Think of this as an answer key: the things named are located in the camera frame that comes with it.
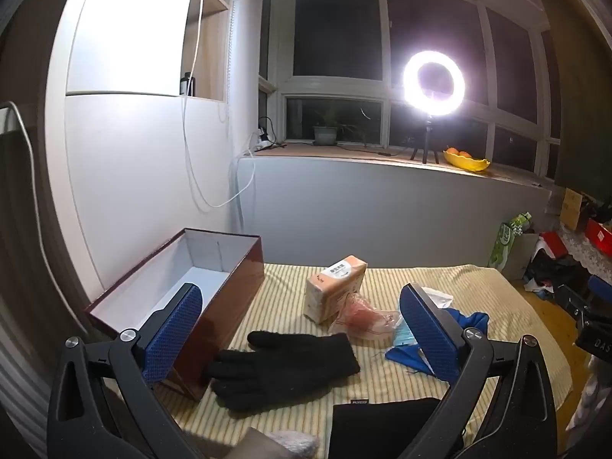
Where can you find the potted plant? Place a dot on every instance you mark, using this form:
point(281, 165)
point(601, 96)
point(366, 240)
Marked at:
point(325, 135)

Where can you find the lace table cloth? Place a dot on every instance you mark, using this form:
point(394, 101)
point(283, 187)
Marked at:
point(583, 248)

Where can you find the light blue tube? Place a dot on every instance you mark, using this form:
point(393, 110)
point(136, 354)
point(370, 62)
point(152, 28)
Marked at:
point(404, 337)

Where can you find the white wipes packet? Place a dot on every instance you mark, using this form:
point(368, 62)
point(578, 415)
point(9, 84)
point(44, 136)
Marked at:
point(437, 296)

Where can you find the small cardboard box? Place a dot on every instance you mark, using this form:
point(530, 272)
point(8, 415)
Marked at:
point(571, 208)

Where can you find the blue cloth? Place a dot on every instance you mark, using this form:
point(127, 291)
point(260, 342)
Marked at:
point(473, 322)

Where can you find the brown cardboard box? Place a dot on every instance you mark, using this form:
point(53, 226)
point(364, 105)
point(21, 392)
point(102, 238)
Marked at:
point(229, 306)

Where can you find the yellow fruit bowl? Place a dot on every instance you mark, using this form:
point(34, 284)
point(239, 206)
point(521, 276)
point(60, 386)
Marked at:
point(468, 163)

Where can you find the dark bottle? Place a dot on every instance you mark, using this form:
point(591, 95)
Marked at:
point(187, 85)

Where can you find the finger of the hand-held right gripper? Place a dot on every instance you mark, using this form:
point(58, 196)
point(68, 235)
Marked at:
point(573, 301)
point(601, 286)

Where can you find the green and white package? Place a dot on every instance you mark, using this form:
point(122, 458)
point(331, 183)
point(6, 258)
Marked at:
point(502, 244)

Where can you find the pile of dark clothes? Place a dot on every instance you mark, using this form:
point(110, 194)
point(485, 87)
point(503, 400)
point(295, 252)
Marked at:
point(550, 270)

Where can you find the black cloth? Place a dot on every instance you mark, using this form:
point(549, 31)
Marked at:
point(382, 430)

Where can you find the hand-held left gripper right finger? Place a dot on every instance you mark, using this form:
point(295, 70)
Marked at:
point(430, 330)

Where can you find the white fluffy cloth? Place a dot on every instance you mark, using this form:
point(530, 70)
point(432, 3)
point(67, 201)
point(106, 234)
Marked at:
point(291, 444)

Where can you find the black knit glove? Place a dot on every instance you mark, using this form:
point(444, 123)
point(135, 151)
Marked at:
point(287, 368)

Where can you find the red box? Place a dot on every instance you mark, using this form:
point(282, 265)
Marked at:
point(600, 236)
point(554, 244)

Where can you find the orange tissue pack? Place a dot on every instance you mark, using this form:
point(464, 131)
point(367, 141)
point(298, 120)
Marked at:
point(330, 291)

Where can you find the white power strip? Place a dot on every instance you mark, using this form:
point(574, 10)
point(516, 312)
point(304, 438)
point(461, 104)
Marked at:
point(262, 142)

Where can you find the yellow striped table cloth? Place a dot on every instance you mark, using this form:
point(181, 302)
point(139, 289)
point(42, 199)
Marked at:
point(502, 306)

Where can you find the ribbed padded panel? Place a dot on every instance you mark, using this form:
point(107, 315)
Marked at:
point(28, 248)

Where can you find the white cabinet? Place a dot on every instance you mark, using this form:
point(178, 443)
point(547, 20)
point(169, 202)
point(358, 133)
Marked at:
point(119, 153)

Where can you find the pink item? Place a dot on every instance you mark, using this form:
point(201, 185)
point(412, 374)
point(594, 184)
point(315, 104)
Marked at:
point(363, 318)

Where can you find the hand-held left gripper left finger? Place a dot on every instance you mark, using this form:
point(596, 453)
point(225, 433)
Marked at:
point(174, 330)

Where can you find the window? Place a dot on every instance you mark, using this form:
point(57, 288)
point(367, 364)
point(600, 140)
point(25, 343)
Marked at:
point(385, 86)

